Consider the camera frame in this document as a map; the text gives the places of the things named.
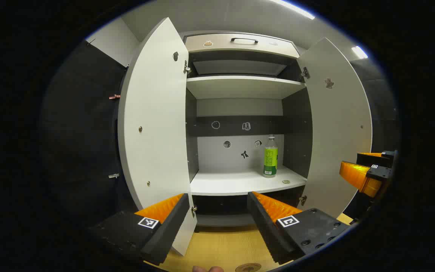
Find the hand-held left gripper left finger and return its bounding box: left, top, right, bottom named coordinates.
left=88, top=193, right=191, bottom=266

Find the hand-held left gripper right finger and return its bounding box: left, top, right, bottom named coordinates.
left=247, top=191, right=353, bottom=265

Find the ceiling light panel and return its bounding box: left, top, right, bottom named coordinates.
left=352, top=45, right=369, bottom=59

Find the green label plastic bottle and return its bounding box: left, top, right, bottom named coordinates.
left=263, top=135, right=279, bottom=178

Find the white and grey cabinet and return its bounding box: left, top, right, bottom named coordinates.
left=182, top=30, right=313, bottom=227

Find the round wooden coaster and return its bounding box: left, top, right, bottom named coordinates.
left=235, top=263, right=262, bottom=272

